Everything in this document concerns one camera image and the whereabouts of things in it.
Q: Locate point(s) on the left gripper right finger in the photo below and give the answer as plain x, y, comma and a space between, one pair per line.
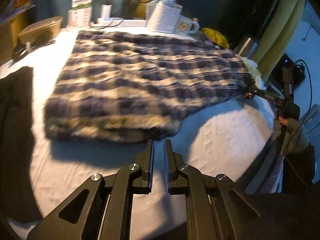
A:
216, 208

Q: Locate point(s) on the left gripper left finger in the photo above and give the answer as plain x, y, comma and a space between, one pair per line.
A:
100, 208

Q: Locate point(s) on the plaid pants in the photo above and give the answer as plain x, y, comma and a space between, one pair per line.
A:
129, 88

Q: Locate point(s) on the right hand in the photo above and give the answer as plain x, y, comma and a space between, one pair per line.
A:
279, 120

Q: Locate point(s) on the right yellow green curtain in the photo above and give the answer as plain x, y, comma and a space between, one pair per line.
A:
277, 36

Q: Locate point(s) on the steel tumbler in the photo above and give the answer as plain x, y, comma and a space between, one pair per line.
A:
247, 47

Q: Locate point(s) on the black folded garment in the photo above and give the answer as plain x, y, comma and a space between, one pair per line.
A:
17, 144

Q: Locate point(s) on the yellow snack bag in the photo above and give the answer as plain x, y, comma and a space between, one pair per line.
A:
216, 37

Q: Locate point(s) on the white bear mug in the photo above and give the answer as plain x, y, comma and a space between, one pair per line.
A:
186, 26

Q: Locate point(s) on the white plastic basket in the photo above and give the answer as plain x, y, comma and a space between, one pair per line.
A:
162, 15

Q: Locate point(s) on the tan lidded box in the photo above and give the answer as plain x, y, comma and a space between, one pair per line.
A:
49, 27

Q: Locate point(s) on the white power strip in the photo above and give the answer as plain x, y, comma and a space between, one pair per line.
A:
118, 22

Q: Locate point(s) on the black charger adapter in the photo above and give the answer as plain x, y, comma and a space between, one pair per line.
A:
128, 10

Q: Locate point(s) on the green white milk carton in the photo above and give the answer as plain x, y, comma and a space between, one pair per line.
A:
80, 14

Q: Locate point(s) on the white charger plug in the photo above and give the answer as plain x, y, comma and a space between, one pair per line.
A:
105, 11

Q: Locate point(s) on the cardboard box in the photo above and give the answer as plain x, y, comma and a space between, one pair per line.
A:
10, 30

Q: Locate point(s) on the snack bag with orange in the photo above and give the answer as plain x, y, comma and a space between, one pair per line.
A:
18, 2

